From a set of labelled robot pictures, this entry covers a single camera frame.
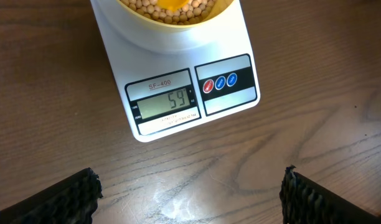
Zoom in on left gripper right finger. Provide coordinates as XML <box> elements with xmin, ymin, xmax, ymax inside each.
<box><xmin>279</xmin><ymin>166</ymin><xmax>381</xmax><ymax>224</ymax></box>

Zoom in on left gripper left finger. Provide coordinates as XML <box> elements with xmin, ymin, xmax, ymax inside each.
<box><xmin>0</xmin><ymin>168</ymin><xmax>103</xmax><ymax>224</ymax></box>

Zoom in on pale yellow bowl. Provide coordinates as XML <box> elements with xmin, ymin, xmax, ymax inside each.
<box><xmin>115</xmin><ymin>0</ymin><xmax>236</xmax><ymax>32</ymax></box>

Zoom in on yellow measuring scoop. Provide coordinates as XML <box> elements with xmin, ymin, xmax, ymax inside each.
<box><xmin>157</xmin><ymin>0</ymin><xmax>189</xmax><ymax>11</ymax></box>

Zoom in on white digital kitchen scale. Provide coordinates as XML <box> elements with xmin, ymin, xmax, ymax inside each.
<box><xmin>92</xmin><ymin>1</ymin><xmax>261</xmax><ymax>142</ymax></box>

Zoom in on soybeans in yellow bowl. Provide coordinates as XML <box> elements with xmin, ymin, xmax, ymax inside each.
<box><xmin>120</xmin><ymin>0</ymin><xmax>215</xmax><ymax>26</ymax></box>

